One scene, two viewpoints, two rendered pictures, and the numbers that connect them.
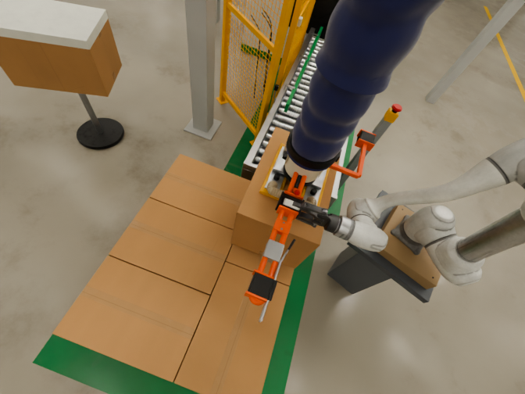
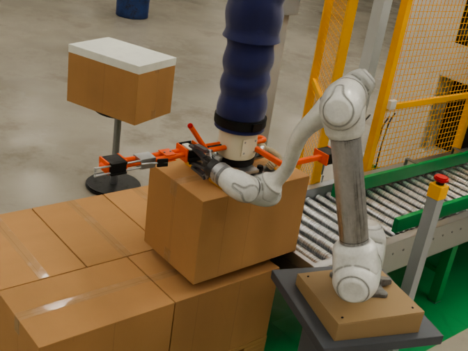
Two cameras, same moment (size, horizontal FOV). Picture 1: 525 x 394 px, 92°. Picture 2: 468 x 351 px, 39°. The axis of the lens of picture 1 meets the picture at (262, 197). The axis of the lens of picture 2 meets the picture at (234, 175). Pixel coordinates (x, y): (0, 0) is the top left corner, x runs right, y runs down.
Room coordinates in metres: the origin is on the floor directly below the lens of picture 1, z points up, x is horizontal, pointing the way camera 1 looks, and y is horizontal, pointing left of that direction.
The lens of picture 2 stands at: (-1.06, -2.06, 2.18)
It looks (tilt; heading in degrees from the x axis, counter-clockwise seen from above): 24 degrees down; 45
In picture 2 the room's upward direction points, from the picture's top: 9 degrees clockwise
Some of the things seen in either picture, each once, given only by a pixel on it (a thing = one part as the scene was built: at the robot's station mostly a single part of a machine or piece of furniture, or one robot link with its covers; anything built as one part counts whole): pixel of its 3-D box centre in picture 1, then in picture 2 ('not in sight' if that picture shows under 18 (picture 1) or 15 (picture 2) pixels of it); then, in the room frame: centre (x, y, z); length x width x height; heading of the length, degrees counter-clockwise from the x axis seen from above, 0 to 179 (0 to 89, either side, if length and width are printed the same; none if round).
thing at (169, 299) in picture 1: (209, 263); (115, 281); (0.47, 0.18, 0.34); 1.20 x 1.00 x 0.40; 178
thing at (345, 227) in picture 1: (342, 227); (222, 174); (0.56, -0.35, 1.13); 0.09 x 0.06 x 0.09; 178
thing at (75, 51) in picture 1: (59, 48); (120, 79); (1.38, 1.65, 0.82); 0.60 x 0.40 x 0.40; 108
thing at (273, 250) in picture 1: (273, 252); (144, 160); (0.36, -0.10, 1.12); 0.07 x 0.07 x 0.04; 86
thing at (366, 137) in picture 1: (365, 140); (326, 155); (1.11, -0.41, 1.14); 0.09 x 0.08 x 0.05; 86
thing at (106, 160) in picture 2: (258, 286); (113, 164); (0.23, -0.09, 1.12); 0.08 x 0.07 x 0.05; 176
